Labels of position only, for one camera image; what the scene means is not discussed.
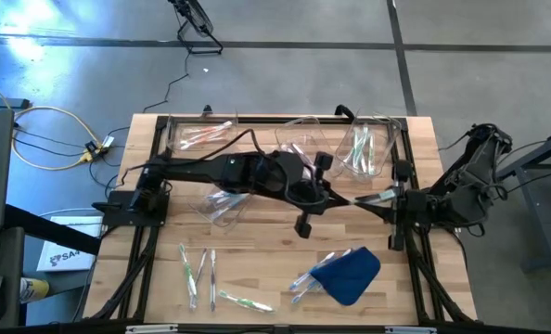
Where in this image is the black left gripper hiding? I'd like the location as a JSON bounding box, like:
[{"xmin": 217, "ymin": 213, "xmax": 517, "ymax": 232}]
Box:
[{"xmin": 293, "ymin": 151, "xmax": 352, "ymax": 240}]

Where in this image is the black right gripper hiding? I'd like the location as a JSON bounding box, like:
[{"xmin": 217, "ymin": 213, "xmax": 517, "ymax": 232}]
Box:
[{"xmin": 358, "ymin": 160, "xmax": 432, "ymax": 252}]

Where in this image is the clear plastic bin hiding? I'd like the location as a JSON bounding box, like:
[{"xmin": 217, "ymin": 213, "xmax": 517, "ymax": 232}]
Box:
[
  {"xmin": 166, "ymin": 113, "xmax": 241, "ymax": 153},
  {"xmin": 275, "ymin": 115, "xmax": 340, "ymax": 180},
  {"xmin": 189, "ymin": 185, "xmax": 254, "ymax": 229},
  {"xmin": 334, "ymin": 109, "xmax": 403, "ymax": 178}
]

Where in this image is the dark blue cloth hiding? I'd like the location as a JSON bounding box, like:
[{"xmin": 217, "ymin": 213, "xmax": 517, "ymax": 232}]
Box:
[{"xmin": 310, "ymin": 246, "xmax": 382, "ymax": 307}]

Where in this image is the white label box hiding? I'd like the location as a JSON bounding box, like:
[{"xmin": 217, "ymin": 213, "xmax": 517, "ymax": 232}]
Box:
[{"xmin": 36, "ymin": 215, "xmax": 105, "ymax": 274}]

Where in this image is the yellow drink can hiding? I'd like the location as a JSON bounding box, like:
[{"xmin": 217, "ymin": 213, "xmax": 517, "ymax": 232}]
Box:
[{"xmin": 19, "ymin": 276, "xmax": 51, "ymax": 305}]

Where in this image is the black side desk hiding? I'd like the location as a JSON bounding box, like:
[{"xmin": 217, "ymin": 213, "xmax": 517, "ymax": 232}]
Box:
[{"xmin": 0, "ymin": 203, "xmax": 101, "ymax": 326}]

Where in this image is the dark grey power strip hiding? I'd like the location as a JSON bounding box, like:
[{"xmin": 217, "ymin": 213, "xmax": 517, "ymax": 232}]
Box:
[{"xmin": 0, "ymin": 96, "xmax": 32, "ymax": 110}]

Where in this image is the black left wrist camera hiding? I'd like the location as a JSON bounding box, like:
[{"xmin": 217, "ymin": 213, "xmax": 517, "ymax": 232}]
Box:
[{"xmin": 279, "ymin": 151, "xmax": 314, "ymax": 189}]

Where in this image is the black camera cable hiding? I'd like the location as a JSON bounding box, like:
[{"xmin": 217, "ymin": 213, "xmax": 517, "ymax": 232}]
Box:
[{"xmin": 116, "ymin": 128, "xmax": 263, "ymax": 186}]

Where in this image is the silver aluminium bracket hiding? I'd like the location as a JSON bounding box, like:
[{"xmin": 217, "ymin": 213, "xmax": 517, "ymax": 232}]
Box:
[
  {"xmin": 125, "ymin": 324, "xmax": 179, "ymax": 334},
  {"xmin": 385, "ymin": 326, "xmax": 438, "ymax": 334}
]

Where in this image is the grey metal desk frame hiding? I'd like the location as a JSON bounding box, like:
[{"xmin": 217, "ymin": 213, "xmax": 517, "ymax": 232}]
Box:
[{"xmin": 493, "ymin": 127, "xmax": 551, "ymax": 273}]

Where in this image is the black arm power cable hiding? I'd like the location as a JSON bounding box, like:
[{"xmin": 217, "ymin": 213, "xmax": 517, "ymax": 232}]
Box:
[{"xmin": 488, "ymin": 138, "xmax": 551, "ymax": 200}]

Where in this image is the black fan power cable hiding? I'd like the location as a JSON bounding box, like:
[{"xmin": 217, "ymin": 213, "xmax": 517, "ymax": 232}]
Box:
[{"xmin": 141, "ymin": 50, "xmax": 191, "ymax": 115}]

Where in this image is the black wire floor fan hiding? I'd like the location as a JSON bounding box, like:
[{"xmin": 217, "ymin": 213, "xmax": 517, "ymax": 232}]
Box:
[{"xmin": 166, "ymin": 0, "xmax": 224, "ymax": 56}]

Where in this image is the yellow extension cable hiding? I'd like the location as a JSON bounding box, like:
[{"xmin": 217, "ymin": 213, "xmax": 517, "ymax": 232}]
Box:
[{"xmin": 0, "ymin": 76, "xmax": 103, "ymax": 172}]

